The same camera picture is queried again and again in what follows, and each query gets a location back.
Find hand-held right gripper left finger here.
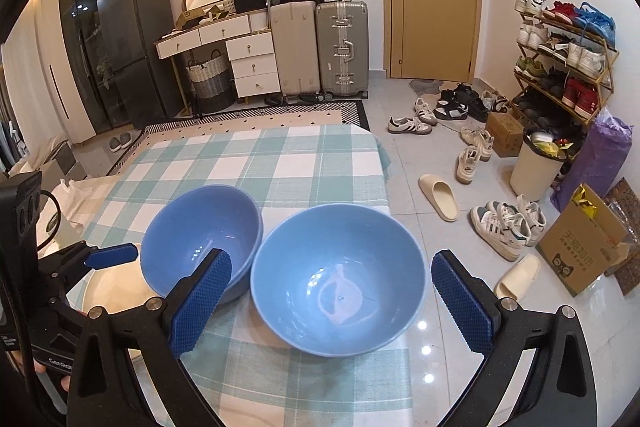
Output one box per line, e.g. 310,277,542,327
66,249,233,427

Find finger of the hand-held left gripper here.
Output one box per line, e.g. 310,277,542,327
46,243,143,281

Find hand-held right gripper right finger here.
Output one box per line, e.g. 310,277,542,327
431,249,598,427

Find cream plate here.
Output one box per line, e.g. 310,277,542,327
81,257,153,315

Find light blue bowl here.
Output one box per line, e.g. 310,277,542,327
250,203,428,358

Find white plastic bag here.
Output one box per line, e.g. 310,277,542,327
59,178,83,202

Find beige slide sandal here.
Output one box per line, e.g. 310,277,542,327
494,254,542,300
419,173,460,223

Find grey storage box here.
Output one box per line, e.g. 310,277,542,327
52,142,78,178

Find hanging clothes group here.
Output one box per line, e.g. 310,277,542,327
0,117,26,168

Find white green sneaker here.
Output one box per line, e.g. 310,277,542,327
470,201,522,263
500,194,547,248

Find white curtain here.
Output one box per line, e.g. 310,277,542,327
2,42,41,168

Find cat print cardboard box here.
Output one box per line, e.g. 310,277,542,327
536,182,636,298

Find cream trash bin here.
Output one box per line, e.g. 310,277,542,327
510,129,568,202

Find teal checked tablecloth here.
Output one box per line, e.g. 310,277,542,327
47,125,393,427

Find black glass-door cabinet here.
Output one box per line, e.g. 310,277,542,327
56,0,131,145

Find small brown cardboard box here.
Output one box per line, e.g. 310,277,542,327
484,112,526,158

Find white wardrobe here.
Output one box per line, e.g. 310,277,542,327
32,0,76,148

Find scattered sneakers group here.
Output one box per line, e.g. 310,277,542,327
387,83,511,186

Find dark grey fridge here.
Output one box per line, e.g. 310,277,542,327
96,0,183,130

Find woven laundry basket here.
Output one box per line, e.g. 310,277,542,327
186,49,231,114

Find purple bag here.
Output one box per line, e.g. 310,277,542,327
550,114,633,212

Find grey door mat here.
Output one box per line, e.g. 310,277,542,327
407,78,446,95

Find white vanity desk with drawers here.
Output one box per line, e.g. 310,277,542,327
155,9,281,100

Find rows of assorted shoes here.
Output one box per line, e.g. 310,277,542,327
514,0,618,120

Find open flat cardboard box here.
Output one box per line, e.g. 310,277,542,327
175,7,206,30

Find beige suitcase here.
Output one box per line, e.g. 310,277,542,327
269,0,322,98

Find silver suitcase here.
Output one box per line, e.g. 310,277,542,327
315,0,371,98

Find wooden shoe rack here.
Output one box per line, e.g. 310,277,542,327
512,0,621,128

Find black cable loop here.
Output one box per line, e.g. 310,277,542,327
39,191,62,251

